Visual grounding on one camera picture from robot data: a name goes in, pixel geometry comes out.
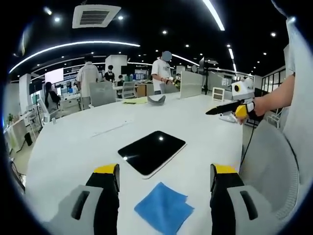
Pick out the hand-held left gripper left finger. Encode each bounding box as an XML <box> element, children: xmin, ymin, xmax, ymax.
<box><xmin>49</xmin><ymin>163</ymin><xmax>120</xmax><ymax>235</ymax></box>

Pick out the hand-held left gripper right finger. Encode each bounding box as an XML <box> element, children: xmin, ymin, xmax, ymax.
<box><xmin>209</xmin><ymin>163</ymin><xmax>272</xmax><ymax>235</ymax></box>

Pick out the blue cleaning cloth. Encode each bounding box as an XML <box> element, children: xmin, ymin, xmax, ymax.
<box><xmin>134</xmin><ymin>181</ymin><xmax>195</xmax><ymax>232</ymax></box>

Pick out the black tablet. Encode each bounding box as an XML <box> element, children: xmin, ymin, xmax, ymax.
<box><xmin>117</xmin><ymin>130</ymin><xmax>188</xmax><ymax>180</ymax></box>

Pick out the person's right hand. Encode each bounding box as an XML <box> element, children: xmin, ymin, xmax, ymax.
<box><xmin>238</xmin><ymin>97</ymin><xmax>267</xmax><ymax>125</ymax></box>

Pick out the small white drawer box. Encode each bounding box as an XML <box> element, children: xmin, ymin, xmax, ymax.
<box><xmin>212</xmin><ymin>87</ymin><xmax>225</xmax><ymax>101</ymax></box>

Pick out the grey desk divider panel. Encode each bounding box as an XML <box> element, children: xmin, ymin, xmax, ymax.
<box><xmin>179</xmin><ymin>70</ymin><xmax>203</xmax><ymax>99</ymax></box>

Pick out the white table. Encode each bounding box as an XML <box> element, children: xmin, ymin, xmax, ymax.
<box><xmin>25</xmin><ymin>92</ymin><xmax>245</xmax><ymax>235</ymax></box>

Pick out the grey mesh office chair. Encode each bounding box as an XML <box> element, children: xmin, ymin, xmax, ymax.
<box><xmin>239</xmin><ymin>119</ymin><xmax>302</xmax><ymax>221</ymax></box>

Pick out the person's grey shirt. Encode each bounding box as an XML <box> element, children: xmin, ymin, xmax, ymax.
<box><xmin>282</xmin><ymin>16</ymin><xmax>313</xmax><ymax>187</ymax></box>

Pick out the grey curved object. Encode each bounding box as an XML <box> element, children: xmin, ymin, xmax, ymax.
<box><xmin>147</xmin><ymin>94</ymin><xmax>166</xmax><ymax>106</ymax></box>

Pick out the yellow paper sheet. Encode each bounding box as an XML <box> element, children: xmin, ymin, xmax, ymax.
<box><xmin>122</xmin><ymin>98</ymin><xmax>147</xmax><ymax>105</ymax></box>

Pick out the ceiling air conditioner vent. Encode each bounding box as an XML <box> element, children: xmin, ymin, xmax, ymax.
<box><xmin>71</xmin><ymin>4</ymin><xmax>122</xmax><ymax>29</ymax></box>

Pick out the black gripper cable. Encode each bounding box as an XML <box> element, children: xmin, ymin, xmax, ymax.
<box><xmin>238</xmin><ymin>114</ymin><xmax>260</xmax><ymax>172</ymax></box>

